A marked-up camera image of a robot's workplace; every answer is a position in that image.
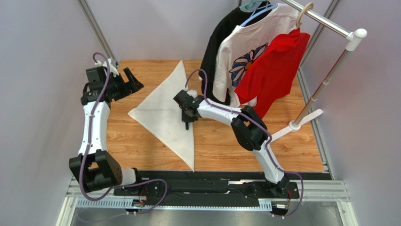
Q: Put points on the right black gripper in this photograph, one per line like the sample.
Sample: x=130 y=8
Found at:
x=187 y=116

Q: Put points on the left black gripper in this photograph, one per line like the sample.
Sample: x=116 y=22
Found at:
x=129 y=87

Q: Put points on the white cloth napkin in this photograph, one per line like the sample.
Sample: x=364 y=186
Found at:
x=161 y=116

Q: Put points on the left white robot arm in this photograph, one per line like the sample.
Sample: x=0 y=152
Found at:
x=94 y=167

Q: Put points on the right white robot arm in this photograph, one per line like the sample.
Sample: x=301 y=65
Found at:
x=249 y=129

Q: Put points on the white flower print t-shirt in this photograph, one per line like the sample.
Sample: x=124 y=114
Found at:
x=246 y=44

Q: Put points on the red t-shirt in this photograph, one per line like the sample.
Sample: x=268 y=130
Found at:
x=270 y=77

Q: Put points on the black t-shirt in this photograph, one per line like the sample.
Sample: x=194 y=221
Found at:
x=209 y=63

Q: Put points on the teal hanger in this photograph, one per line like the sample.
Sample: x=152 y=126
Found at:
x=249 y=6

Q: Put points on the blue hanger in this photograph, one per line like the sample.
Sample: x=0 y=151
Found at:
x=257 y=12

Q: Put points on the wooden hanger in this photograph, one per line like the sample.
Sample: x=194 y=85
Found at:
x=307 y=7

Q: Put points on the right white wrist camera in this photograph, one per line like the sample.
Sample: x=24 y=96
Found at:
x=192 y=93

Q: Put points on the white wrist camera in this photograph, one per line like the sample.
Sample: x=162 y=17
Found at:
x=111 y=64
x=192 y=93

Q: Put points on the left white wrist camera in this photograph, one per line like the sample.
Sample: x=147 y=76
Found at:
x=111 y=64

